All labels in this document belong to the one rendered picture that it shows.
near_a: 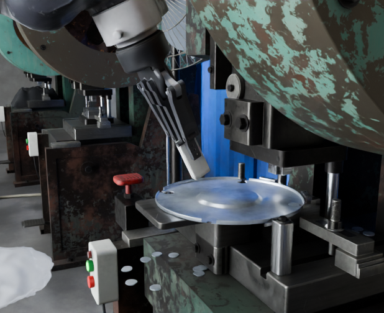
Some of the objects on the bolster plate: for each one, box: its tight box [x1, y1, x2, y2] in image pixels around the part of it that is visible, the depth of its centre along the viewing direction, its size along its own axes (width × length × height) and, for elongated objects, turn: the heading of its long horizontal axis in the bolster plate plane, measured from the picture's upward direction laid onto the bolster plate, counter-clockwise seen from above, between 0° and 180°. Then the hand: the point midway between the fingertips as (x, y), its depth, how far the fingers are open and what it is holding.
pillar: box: [325, 173, 339, 219], centre depth 89 cm, size 2×2×14 cm
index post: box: [270, 215, 294, 276], centre depth 74 cm, size 3×3×10 cm
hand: (192, 156), depth 72 cm, fingers closed
